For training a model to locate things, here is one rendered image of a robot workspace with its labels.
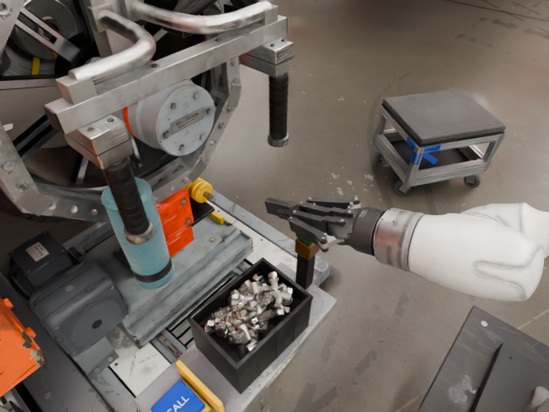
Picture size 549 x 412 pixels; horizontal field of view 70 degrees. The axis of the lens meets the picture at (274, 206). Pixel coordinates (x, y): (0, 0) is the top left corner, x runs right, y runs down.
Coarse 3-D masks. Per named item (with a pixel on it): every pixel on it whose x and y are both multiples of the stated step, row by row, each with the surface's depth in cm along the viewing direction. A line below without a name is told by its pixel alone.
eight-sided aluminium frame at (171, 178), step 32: (0, 0) 52; (224, 0) 79; (0, 32) 53; (224, 64) 89; (224, 96) 94; (0, 128) 59; (224, 128) 98; (0, 160) 61; (192, 160) 96; (32, 192) 67; (64, 192) 77; (160, 192) 91
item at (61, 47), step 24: (144, 0) 95; (168, 0) 88; (24, 24) 64; (48, 48) 69; (72, 48) 72; (96, 48) 79; (168, 48) 100; (48, 120) 74; (24, 144) 73; (144, 144) 102; (48, 168) 86; (72, 168) 92; (96, 168) 95; (144, 168) 96; (96, 192) 88
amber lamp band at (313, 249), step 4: (296, 240) 80; (296, 244) 81; (300, 244) 80; (304, 244) 79; (312, 244) 79; (316, 244) 80; (296, 248) 81; (300, 248) 80; (304, 248) 79; (308, 248) 79; (312, 248) 79; (316, 248) 81; (296, 252) 82; (300, 252) 81; (304, 252) 80; (308, 252) 79; (312, 252) 80; (316, 252) 82; (304, 256) 81; (308, 256) 80; (312, 256) 81
